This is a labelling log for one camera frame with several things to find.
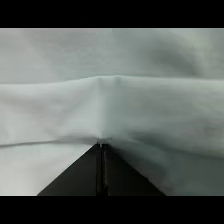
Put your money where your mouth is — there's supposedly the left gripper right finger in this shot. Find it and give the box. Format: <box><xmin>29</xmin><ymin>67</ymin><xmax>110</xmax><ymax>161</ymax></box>
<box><xmin>101</xmin><ymin>143</ymin><xmax>166</xmax><ymax>197</ymax></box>

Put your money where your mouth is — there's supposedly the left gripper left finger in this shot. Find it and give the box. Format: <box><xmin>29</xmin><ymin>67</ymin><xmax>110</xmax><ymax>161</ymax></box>
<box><xmin>37</xmin><ymin>143</ymin><xmax>102</xmax><ymax>197</ymax></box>

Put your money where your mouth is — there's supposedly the light grey shirt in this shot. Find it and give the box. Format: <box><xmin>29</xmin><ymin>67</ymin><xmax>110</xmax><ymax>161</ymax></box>
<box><xmin>0</xmin><ymin>28</ymin><xmax>224</xmax><ymax>197</ymax></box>

